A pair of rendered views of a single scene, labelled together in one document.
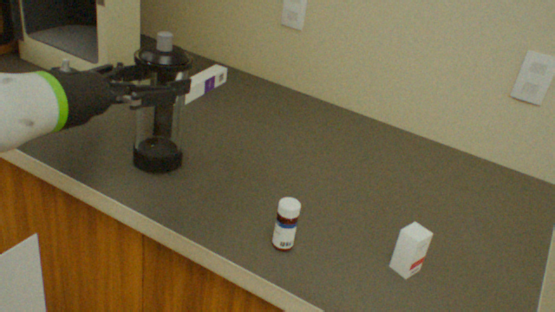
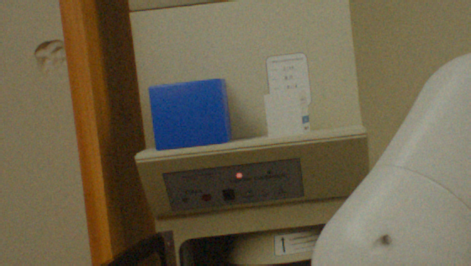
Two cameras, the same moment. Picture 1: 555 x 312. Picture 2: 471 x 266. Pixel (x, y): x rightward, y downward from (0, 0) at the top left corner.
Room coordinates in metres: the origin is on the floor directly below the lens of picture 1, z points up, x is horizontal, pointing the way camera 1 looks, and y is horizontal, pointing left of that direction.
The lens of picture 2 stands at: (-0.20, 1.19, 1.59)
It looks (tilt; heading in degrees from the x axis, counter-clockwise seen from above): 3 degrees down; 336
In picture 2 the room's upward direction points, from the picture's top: 6 degrees counter-clockwise
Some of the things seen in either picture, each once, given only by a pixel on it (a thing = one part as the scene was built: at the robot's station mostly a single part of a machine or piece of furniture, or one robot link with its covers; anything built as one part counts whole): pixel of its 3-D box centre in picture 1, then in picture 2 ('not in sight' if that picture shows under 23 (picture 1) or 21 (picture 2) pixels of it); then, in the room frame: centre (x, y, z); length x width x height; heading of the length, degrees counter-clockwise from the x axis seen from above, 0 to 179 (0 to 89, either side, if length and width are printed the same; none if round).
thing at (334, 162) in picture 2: not in sight; (256, 173); (1.20, 0.61, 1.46); 0.32 x 0.11 x 0.10; 65
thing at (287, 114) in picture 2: not in sight; (287, 113); (1.17, 0.56, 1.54); 0.05 x 0.05 x 0.06; 52
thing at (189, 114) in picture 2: not in sight; (191, 113); (1.23, 0.68, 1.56); 0.10 x 0.10 x 0.09; 65
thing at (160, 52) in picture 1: (164, 50); not in sight; (0.94, 0.24, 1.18); 0.09 x 0.09 x 0.07
